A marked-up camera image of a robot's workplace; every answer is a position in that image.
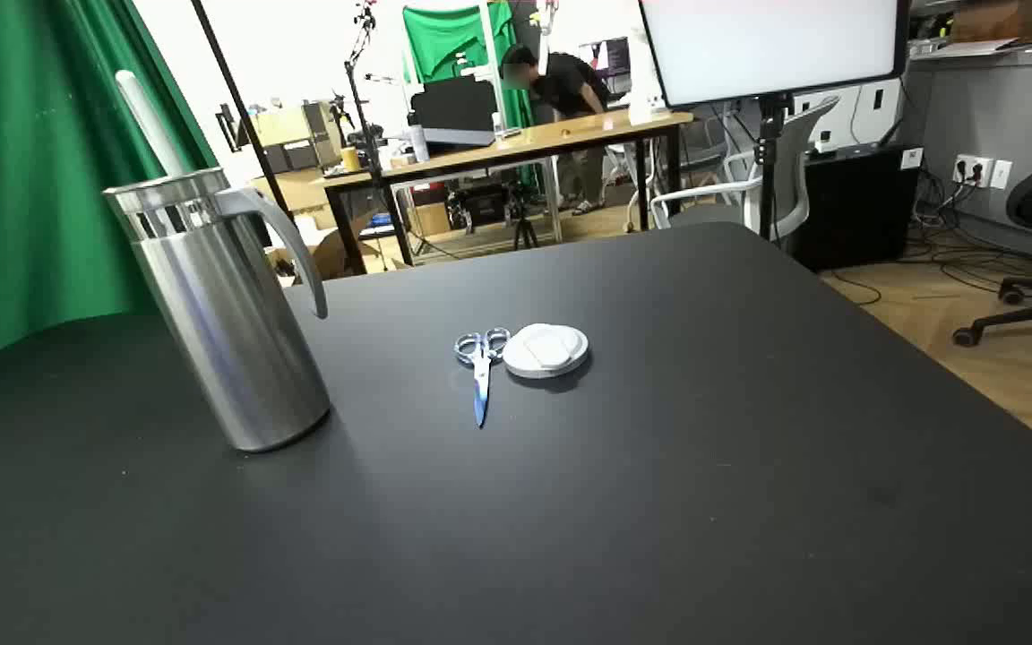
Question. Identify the wooden desk with black legs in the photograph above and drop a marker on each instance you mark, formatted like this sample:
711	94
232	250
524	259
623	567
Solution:
538	137

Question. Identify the person in black shirt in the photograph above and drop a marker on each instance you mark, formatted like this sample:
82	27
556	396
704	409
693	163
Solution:
573	88

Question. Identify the grey office chair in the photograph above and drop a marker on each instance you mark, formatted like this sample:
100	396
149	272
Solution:
796	181

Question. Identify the black cabinet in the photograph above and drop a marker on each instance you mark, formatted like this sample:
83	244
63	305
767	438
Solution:
858	209

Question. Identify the white round tape measure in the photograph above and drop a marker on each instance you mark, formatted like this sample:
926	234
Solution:
547	347

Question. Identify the thin black slanted pole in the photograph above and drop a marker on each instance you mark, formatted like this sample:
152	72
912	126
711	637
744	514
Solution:
232	90

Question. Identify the green cloth backdrop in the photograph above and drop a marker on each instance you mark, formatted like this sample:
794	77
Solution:
446	41

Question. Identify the white wall sockets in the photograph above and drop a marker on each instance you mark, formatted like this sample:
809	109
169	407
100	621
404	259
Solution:
972	169

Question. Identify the white screen with black frame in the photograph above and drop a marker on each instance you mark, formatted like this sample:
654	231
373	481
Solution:
767	47

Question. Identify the small black tripod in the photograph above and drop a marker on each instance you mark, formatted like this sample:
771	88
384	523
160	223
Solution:
524	223

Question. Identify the silver metal thermos jug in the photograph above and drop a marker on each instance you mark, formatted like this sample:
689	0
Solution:
232	345

